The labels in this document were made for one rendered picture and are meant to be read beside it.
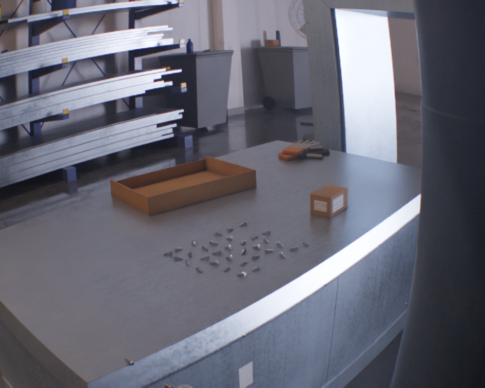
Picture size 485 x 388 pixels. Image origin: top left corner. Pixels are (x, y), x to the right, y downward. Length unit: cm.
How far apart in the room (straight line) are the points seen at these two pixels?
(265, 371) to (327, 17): 183
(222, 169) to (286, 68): 543
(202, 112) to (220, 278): 505
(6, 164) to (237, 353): 372
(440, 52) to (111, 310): 99
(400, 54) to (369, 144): 835
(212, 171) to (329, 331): 86
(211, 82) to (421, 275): 594
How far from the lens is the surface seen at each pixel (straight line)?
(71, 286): 132
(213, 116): 641
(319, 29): 272
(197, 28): 721
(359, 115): 287
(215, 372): 125
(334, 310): 161
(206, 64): 619
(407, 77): 1122
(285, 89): 756
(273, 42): 778
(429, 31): 35
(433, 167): 37
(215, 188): 186
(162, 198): 175
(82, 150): 505
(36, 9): 515
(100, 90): 518
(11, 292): 134
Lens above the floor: 122
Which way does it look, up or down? 18 degrees down
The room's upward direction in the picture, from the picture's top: 3 degrees counter-clockwise
